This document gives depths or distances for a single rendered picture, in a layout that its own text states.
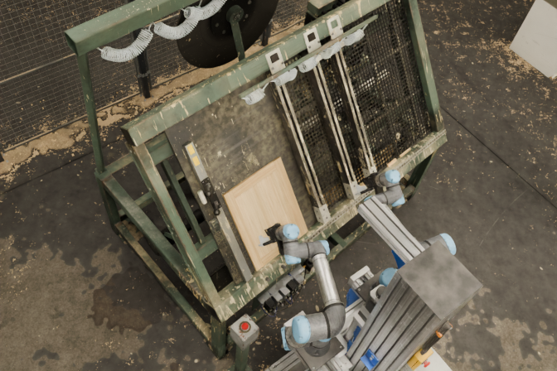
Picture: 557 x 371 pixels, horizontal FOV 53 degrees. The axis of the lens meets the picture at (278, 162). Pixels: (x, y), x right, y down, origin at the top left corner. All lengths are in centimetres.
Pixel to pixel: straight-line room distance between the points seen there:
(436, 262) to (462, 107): 370
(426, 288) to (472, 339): 234
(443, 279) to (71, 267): 304
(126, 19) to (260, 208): 131
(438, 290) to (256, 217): 138
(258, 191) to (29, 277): 207
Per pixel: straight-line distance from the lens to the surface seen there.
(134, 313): 434
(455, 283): 235
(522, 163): 570
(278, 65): 314
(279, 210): 341
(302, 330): 250
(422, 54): 408
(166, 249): 363
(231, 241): 324
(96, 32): 282
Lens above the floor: 401
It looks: 54 degrees down
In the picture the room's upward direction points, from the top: 8 degrees clockwise
